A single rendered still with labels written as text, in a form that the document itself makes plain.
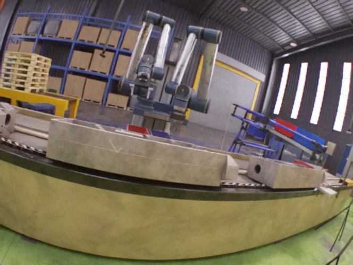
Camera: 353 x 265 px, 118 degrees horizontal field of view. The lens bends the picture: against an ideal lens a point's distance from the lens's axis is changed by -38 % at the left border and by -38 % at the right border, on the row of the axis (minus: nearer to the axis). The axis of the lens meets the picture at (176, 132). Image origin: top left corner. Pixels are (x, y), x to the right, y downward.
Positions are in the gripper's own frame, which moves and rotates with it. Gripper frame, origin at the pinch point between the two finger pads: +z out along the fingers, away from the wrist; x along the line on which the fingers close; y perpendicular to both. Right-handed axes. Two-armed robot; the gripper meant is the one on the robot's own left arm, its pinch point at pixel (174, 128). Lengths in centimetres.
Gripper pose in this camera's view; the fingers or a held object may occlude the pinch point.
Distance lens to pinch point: 148.1
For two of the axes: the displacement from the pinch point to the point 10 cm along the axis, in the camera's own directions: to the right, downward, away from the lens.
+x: 9.3, 2.0, 3.0
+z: -2.6, 9.5, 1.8
